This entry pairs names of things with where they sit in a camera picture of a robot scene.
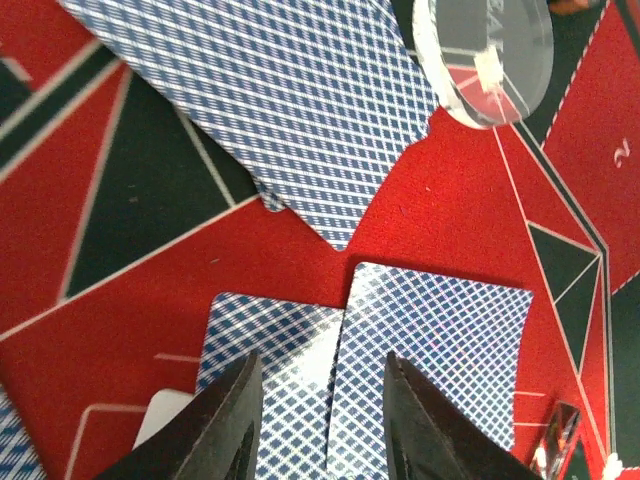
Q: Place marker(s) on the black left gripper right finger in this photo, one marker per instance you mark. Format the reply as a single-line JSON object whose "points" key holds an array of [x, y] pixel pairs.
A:
{"points": [[427, 437]]}

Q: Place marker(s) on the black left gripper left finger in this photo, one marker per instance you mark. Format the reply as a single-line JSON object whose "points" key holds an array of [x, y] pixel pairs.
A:
{"points": [[216, 436]]}

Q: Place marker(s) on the face-down community card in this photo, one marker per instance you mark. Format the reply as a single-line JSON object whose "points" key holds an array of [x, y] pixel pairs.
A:
{"points": [[464, 335], [297, 344]]}

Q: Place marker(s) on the blue card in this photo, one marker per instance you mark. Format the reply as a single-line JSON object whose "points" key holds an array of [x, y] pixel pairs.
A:
{"points": [[316, 99], [19, 459]]}

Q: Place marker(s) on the clear round dealer puck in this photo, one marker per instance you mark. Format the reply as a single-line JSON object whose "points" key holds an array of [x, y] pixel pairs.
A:
{"points": [[489, 62]]}

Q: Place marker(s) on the red diamonds face-up card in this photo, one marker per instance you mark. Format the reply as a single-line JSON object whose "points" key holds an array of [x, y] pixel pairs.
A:
{"points": [[164, 405]]}

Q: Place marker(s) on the round red black poker mat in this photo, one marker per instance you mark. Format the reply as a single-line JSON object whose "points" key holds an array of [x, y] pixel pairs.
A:
{"points": [[121, 221]]}

